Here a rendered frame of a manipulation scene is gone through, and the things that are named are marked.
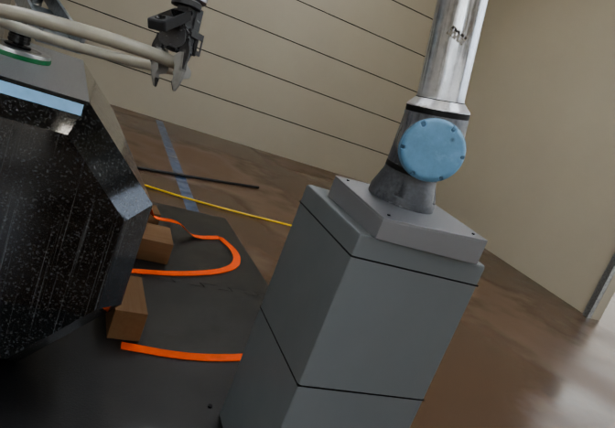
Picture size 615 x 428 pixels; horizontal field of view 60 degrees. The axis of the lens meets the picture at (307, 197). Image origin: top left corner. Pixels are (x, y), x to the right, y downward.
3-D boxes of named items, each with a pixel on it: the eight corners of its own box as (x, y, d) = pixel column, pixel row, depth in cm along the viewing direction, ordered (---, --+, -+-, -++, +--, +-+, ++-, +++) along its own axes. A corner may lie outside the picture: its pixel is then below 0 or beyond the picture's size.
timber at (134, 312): (139, 342, 201) (148, 314, 198) (105, 337, 196) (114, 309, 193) (134, 302, 227) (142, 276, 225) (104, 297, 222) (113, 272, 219)
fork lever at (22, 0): (-14, -35, 188) (-9, -49, 186) (45, -14, 201) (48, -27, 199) (20, 37, 143) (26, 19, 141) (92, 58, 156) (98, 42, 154)
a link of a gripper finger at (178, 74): (194, 94, 131) (196, 56, 131) (182, 90, 125) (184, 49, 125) (183, 94, 132) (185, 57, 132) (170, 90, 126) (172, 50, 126)
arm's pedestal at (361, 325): (329, 417, 202) (416, 211, 184) (389, 534, 157) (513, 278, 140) (200, 405, 182) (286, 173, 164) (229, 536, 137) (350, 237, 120)
